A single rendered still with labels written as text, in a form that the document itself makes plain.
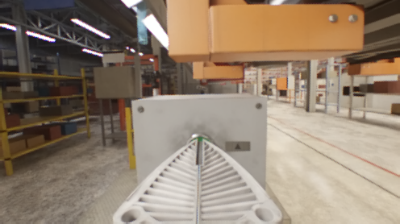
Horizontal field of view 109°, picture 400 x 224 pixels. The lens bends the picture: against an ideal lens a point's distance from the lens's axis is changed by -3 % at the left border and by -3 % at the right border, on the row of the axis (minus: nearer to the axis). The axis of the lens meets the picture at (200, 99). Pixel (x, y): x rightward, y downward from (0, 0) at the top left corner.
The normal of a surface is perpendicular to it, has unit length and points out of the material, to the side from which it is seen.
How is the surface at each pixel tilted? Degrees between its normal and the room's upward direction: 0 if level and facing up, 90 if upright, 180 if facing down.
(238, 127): 90
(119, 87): 90
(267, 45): 90
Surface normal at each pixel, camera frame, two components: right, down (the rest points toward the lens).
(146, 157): -0.01, 0.08
